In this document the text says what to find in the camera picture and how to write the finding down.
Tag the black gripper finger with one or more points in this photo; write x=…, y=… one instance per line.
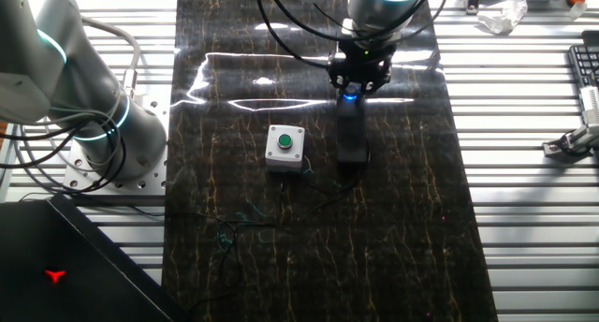
x=339, y=81
x=381, y=81

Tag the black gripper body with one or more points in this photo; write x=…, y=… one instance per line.
x=360, y=64

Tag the black speaker bar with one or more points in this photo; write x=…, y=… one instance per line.
x=352, y=135

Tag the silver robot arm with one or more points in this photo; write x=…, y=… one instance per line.
x=47, y=69

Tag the grey box with green button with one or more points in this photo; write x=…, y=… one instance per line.
x=281, y=158

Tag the clear plastic bag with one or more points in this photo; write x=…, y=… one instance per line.
x=503, y=18

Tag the black marble pattern mat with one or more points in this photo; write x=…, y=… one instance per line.
x=327, y=247

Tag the black keyboard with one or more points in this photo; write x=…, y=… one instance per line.
x=587, y=60

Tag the black laptop with red logo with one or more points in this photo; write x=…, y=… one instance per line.
x=70, y=247

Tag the small camera on metal bracket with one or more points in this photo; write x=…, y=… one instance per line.
x=580, y=137

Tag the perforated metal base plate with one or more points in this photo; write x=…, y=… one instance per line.
x=154, y=181

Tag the silver ribbed camera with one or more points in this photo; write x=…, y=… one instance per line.
x=590, y=104

